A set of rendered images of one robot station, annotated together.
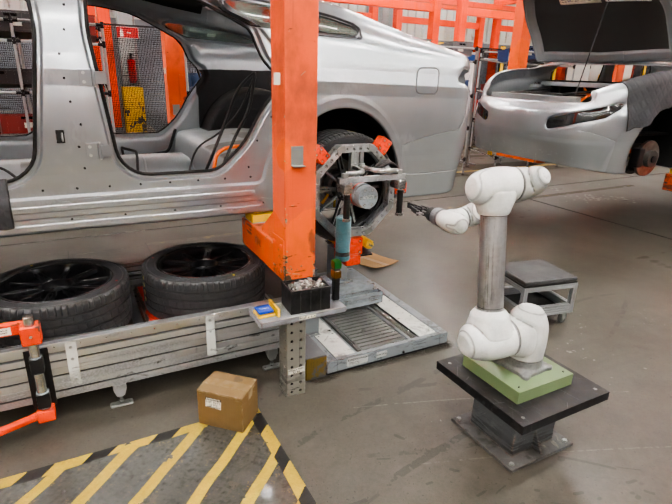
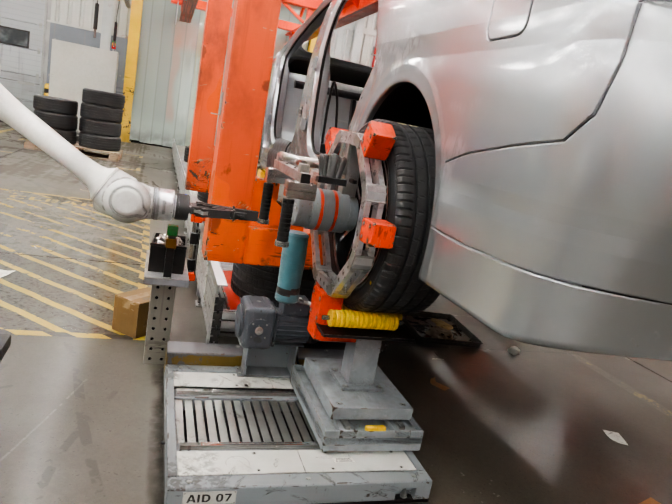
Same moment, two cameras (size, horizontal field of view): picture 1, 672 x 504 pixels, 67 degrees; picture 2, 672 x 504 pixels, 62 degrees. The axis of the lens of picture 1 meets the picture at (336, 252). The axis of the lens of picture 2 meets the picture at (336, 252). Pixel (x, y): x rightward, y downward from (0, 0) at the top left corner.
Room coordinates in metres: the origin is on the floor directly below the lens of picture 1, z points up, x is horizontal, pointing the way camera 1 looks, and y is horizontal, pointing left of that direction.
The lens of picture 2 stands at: (3.21, -1.96, 1.11)
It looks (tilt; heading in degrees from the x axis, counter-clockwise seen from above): 12 degrees down; 99
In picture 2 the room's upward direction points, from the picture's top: 10 degrees clockwise
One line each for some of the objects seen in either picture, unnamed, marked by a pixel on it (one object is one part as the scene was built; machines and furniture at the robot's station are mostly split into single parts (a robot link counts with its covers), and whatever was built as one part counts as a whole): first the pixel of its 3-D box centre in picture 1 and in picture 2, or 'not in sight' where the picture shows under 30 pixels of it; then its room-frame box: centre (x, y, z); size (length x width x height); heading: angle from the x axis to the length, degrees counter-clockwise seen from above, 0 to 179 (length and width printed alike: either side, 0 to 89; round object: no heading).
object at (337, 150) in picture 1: (353, 191); (342, 212); (2.91, -0.09, 0.85); 0.54 x 0.07 x 0.54; 118
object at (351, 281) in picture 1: (336, 265); (360, 357); (3.06, -0.01, 0.32); 0.40 x 0.30 x 0.28; 118
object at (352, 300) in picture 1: (336, 292); (351, 403); (3.06, -0.01, 0.13); 0.50 x 0.36 x 0.10; 118
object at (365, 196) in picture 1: (359, 193); (323, 210); (2.85, -0.12, 0.85); 0.21 x 0.14 x 0.14; 28
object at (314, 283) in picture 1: (305, 293); (168, 251); (2.18, 0.14, 0.51); 0.20 x 0.14 x 0.13; 115
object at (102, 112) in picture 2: not in sight; (78, 120); (-2.82, 6.60, 0.55); 1.40 x 0.80 x 1.09; 27
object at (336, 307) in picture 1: (298, 310); (166, 267); (2.17, 0.17, 0.44); 0.43 x 0.17 x 0.03; 118
